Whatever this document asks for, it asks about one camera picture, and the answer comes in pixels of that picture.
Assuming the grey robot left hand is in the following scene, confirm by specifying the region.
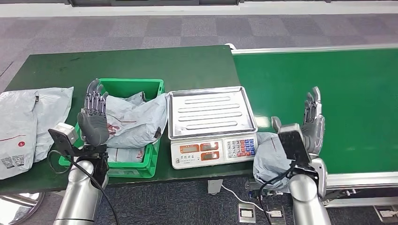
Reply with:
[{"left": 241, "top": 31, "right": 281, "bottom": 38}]
[{"left": 77, "top": 78, "right": 110, "bottom": 147}]

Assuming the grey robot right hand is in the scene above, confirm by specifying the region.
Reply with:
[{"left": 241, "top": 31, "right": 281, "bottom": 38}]
[{"left": 271, "top": 86, "right": 326, "bottom": 156}]

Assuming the grey parcel with red print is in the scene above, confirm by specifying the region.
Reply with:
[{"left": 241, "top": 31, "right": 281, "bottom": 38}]
[
  {"left": 106, "top": 147, "right": 147, "bottom": 164},
  {"left": 104, "top": 90, "right": 168, "bottom": 149},
  {"left": 253, "top": 132, "right": 294, "bottom": 192}
]

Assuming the plain grey parcel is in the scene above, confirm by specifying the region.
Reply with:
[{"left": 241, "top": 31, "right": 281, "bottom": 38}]
[{"left": 33, "top": 87, "right": 75, "bottom": 163}]

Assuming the green conveyor belt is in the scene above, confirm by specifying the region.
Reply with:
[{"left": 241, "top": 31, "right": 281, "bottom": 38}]
[{"left": 224, "top": 43, "right": 398, "bottom": 218}]

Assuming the grey parcel with QR code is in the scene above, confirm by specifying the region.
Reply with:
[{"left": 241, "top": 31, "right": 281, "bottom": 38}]
[{"left": 0, "top": 90, "right": 39, "bottom": 180}]

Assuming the metal floor socket box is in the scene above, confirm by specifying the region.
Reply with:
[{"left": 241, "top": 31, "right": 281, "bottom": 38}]
[
  {"left": 267, "top": 205, "right": 287, "bottom": 225},
  {"left": 373, "top": 205, "right": 398, "bottom": 224},
  {"left": 237, "top": 203, "right": 257, "bottom": 224}
]

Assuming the green plastic crate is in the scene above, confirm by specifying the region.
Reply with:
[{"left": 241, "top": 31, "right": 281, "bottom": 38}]
[{"left": 58, "top": 78, "right": 165, "bottom": 179}]

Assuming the white scale with steel tray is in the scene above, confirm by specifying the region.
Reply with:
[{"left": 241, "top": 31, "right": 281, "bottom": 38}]
[{"left": 167, "top": 86, "right": 259, "bottom": 170}]

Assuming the round chrome base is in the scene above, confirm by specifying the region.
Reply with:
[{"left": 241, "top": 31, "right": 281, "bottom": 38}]
[{"left": 0, "top": 192, "right": 46, "bottom": 225}]

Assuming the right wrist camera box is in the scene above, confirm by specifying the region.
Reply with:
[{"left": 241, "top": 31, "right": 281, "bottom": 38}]
[{"left": 277, "top": 123, "right": 312, "bottom": 168}]

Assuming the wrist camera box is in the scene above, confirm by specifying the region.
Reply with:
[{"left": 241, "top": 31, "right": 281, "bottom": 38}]
[
  {"left": 48, "top": 122, "right": 78, "bottom": 157},
  {"left": 277, "top": 123, "right": 312, "bottom": 168}
]

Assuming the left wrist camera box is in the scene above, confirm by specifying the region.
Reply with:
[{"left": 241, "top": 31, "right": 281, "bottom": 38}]
[{"left": 48, "top": 122, "right": 78, "bottom": 157}]

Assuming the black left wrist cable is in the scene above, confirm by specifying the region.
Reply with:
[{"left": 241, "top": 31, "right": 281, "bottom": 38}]
[{"left": 46, "top": 150, "right": 120, "bottom": 225}]

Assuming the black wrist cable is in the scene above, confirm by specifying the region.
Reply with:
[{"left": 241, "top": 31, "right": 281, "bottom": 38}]
[
  {"left": 46, "top": 150, "right": 120, "bottom": 225},
  {"left": 258, "top": 163, "right": 296, "bottom": 225}
]

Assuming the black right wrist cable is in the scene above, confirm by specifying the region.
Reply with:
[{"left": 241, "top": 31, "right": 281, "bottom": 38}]
[{"left": 258, "top": 163, "right": 296, "bottom": 225}]

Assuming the white power cable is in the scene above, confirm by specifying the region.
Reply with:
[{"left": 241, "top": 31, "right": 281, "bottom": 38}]
[{"left": 221, "top": 184, "right": 273, "bottom": 216}]

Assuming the dark wall base panel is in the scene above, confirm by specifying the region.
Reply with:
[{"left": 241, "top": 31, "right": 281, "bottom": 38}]
[{"left": 68, "top": 0, "right": 241, "bottom": 7}]

